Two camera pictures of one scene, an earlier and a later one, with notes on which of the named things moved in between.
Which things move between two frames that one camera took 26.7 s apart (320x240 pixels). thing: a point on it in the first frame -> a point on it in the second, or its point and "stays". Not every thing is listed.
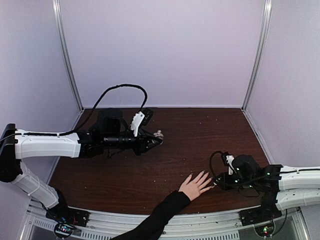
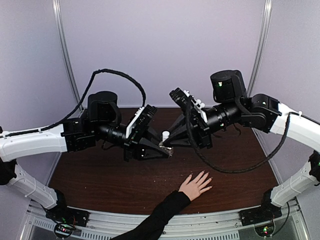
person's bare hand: x=193 y=189 stays
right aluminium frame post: x=265 y=33 stays
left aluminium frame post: x=60 y=35 stays
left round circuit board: x=63 y=230 stays
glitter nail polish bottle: x=158 y=133 -> x=165 y=134
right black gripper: x=224 y=184 -> x=201 y=131
